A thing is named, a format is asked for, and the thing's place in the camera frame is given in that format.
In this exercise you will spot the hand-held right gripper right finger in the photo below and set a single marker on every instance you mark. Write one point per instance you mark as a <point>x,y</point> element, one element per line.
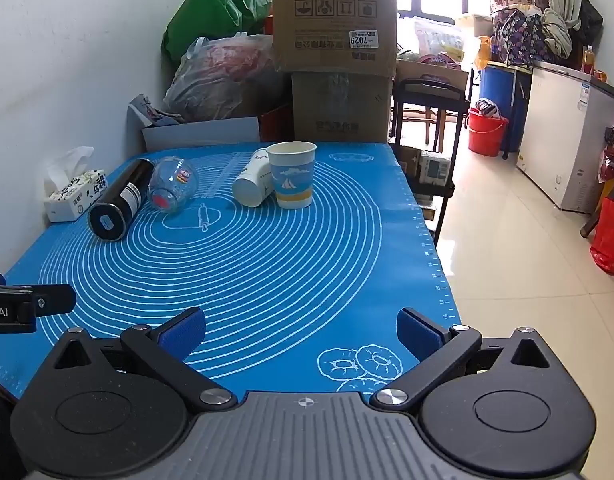
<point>418,332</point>

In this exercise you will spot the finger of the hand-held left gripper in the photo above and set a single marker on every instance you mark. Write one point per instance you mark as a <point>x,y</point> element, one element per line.
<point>57,299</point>

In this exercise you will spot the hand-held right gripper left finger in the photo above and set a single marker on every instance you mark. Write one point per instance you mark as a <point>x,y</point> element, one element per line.
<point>183,334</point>

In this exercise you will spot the blue sailboat paper cup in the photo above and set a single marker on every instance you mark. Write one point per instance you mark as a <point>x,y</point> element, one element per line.
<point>292,180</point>

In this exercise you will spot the clear glass cup red print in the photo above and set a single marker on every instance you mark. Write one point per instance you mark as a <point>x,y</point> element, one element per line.
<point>173,186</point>

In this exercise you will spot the white paper cup lying down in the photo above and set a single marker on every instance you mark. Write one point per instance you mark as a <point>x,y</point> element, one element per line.
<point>249,185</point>

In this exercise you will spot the white tissue pack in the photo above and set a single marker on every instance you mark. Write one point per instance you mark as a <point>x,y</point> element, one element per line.
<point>69,201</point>

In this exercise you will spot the black thermos bottle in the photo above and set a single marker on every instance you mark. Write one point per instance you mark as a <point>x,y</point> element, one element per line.
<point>118,204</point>

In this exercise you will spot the blue silicone baking mat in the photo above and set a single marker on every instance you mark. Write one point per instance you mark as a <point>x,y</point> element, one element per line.
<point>287,270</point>

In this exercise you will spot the black metal cart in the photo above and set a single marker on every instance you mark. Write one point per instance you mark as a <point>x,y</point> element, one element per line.
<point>444,195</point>

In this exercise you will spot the small white carton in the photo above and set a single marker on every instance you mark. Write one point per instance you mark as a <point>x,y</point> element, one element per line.
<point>435,167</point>

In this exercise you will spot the small brown carton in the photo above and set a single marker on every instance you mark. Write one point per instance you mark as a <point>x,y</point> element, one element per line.
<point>408,160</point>

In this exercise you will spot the flat white cardboard box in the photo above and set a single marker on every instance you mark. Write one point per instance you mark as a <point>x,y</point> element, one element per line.
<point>202,134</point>

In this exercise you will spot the red plastic bucket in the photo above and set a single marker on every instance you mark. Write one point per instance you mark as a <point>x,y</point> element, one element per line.
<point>486,135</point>

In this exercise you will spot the red shopping bag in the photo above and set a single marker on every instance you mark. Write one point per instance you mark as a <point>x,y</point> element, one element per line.
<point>612,240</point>

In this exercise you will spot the red box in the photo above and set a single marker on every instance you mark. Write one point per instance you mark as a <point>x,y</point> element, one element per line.
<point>276,125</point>

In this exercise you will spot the striped cloth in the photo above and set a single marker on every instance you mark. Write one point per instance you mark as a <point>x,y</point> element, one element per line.
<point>487,107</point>

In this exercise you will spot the taped brown cardboard box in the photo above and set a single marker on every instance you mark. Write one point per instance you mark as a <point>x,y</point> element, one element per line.
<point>339,107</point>

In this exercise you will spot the white chest freezer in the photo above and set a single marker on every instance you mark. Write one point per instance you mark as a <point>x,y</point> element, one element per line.
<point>562,130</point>

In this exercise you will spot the blue plastic barrel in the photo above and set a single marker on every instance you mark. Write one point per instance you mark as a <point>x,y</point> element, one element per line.
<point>497,87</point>

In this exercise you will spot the open cardboard box purple print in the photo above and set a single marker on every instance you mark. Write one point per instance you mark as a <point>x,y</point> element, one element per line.
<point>437,74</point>

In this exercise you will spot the clear plastic bag red contents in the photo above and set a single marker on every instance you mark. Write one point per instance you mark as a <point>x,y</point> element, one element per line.
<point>222,77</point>

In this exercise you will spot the clear bag of packets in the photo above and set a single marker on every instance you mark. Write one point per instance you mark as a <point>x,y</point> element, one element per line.
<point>437,40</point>

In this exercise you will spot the dark floral bag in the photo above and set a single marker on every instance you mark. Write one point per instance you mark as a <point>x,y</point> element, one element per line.
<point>522,40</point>

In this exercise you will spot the green plastic bag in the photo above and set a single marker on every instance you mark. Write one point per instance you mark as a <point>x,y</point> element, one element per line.
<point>212,15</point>

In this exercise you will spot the orange drink bottle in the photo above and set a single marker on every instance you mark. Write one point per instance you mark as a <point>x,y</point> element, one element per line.
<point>589,60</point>

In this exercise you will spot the large brown cardboard box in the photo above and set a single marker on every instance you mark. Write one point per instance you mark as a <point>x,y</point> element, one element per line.
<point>332,20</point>

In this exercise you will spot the grey white cloth bundle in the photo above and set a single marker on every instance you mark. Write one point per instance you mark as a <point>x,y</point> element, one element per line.
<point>557,32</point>

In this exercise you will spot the black bag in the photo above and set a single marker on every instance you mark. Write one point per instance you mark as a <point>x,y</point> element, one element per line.
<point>591,20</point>

